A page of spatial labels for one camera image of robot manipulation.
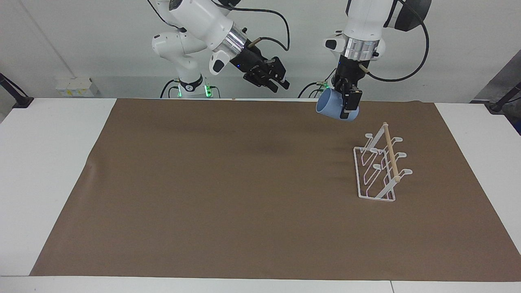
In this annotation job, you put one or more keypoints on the black stand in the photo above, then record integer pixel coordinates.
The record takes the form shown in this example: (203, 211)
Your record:
(502, 101)
(16, 94)

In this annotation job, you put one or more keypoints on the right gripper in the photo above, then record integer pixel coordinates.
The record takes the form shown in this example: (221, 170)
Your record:
(249, 60)

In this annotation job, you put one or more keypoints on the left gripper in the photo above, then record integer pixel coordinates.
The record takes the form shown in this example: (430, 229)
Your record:
(352, 69)

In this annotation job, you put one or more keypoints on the blue cup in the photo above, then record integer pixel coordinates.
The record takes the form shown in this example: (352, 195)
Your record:
(330, 106)

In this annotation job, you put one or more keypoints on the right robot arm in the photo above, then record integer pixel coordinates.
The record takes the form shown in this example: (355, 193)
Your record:
(195, 20)

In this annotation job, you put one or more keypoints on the white wall socket box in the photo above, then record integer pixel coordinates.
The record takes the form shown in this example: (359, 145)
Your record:
(75, 87)

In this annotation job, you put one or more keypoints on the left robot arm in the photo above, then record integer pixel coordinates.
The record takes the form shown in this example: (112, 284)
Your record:
(366, 20)

